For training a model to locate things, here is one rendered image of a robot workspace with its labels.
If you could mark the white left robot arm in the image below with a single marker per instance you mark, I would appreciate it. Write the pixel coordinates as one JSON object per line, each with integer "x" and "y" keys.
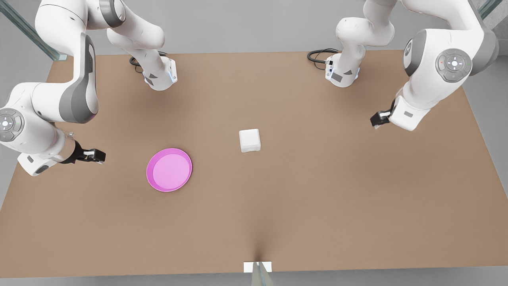
{"x": 432, "y": 75}

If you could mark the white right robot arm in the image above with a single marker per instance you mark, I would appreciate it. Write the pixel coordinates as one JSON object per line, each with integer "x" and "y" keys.
{"x": 47, "y": 103}

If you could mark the small white lidded box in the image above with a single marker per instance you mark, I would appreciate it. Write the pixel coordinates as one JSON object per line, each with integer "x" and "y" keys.
{"x": 250, "y": 140}

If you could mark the pink round plate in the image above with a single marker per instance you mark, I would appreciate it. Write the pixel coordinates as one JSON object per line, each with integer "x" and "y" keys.
{"x": 169, "y": 170}

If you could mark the silver frame post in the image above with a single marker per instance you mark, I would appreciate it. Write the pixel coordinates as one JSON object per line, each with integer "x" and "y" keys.
{"x": 29, "y": 31}
{"x": 487, "y": 7}
{"x": 260, "y": 274}

